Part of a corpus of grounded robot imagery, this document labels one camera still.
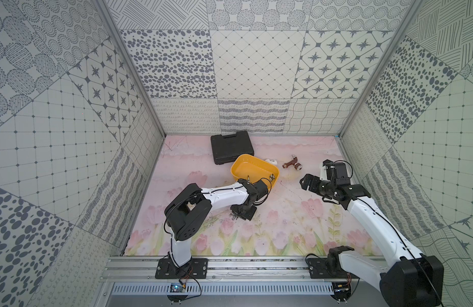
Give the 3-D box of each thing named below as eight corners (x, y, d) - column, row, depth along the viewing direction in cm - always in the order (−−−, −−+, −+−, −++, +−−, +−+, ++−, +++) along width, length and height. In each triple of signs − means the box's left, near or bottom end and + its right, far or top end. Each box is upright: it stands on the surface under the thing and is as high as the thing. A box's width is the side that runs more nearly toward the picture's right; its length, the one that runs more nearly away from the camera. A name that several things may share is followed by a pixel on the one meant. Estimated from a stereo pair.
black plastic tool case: (214, 165, 106) (213, 160, 103) (211, 140, 119) (210, 135, 115) (254, 159, 109) (255, 153, 106) (247, 135, 122) (247, 129, 118)
